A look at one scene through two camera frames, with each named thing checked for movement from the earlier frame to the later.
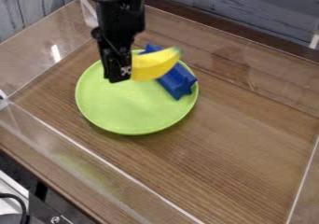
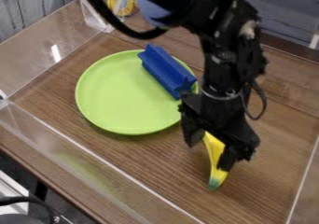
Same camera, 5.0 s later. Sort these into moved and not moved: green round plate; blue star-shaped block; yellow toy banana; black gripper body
Moved: yellow toy banana; black gripper body
Not moved: green round plate; blue star-shaped block
